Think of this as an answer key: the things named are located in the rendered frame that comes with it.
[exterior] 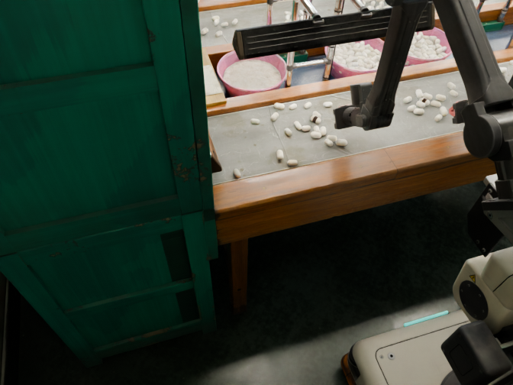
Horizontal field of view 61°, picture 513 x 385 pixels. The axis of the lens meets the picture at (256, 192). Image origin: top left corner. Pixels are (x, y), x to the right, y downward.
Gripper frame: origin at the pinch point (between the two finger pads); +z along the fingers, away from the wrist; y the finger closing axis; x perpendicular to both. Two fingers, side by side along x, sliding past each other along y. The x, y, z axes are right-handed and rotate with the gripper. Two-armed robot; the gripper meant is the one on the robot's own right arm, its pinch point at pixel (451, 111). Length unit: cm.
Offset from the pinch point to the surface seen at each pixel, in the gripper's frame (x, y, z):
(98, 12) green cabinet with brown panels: -33, 100, -52
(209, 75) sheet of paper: -27, 72, 35
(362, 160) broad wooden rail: 9.2, 35.2, -3.4
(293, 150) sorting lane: 3, 54, 7
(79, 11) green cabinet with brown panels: -34, 103, -53
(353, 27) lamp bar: -30.4, 34.2, -6.0
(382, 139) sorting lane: 5.3, 22.9, 5.2
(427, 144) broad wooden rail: 8.9, 11.5, -2.6
